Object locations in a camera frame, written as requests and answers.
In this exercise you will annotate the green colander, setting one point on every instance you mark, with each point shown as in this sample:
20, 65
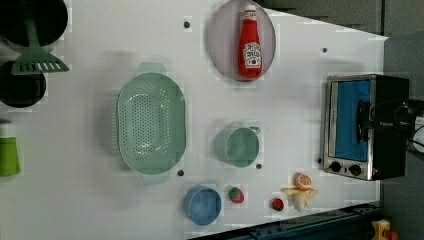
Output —
151, 123

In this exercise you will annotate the grey round plate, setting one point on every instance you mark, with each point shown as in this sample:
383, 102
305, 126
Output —
224, 33

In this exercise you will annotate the toy strawberry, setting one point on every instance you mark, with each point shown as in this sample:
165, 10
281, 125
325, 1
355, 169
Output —
236, 195

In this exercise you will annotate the red toy tomato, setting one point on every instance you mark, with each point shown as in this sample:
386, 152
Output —
277, 204

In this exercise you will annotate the lime green cup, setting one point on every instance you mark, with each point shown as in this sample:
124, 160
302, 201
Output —
9, 160

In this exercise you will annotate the green cup with handle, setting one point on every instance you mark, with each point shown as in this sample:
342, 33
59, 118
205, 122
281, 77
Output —
238, 146

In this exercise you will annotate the orange half toy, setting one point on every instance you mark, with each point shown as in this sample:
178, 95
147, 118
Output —
302, 181

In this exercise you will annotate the blue bowl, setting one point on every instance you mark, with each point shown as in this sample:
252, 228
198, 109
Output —
202, 205

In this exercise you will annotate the red ketchup bottle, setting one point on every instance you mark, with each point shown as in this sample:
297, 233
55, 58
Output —
250, 62

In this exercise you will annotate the peeled toy banana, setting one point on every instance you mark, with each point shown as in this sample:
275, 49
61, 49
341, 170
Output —
301, 198

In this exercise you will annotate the black silver toaster oven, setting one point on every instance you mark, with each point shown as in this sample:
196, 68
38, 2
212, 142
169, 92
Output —
363, 135

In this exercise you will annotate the green spatula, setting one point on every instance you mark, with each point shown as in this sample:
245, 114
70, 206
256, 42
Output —
34, 59

